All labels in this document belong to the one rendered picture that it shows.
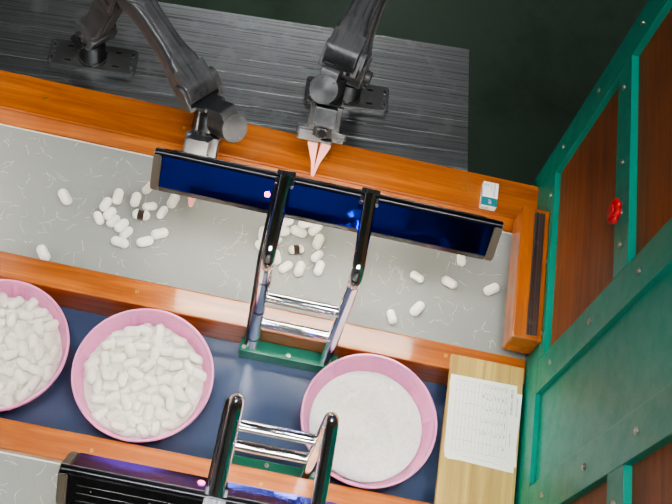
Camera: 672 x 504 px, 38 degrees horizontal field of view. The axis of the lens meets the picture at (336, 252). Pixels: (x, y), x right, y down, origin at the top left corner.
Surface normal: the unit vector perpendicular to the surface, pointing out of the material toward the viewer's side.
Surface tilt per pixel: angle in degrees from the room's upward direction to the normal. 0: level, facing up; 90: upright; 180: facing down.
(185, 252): 0
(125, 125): 0
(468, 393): 0
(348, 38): 16
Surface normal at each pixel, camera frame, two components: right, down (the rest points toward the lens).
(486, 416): 0.14, -0.45
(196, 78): 0.38, -0.14
